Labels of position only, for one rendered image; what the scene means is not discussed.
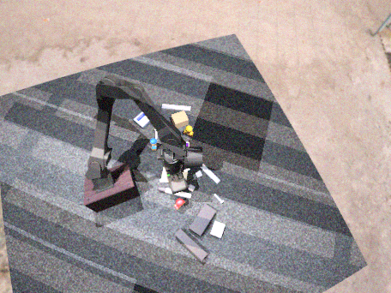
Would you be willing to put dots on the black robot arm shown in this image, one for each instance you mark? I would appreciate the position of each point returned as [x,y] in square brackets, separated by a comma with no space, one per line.
[175,149]

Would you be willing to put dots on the beige cube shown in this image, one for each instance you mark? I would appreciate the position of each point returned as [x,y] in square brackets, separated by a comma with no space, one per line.
[179,119]

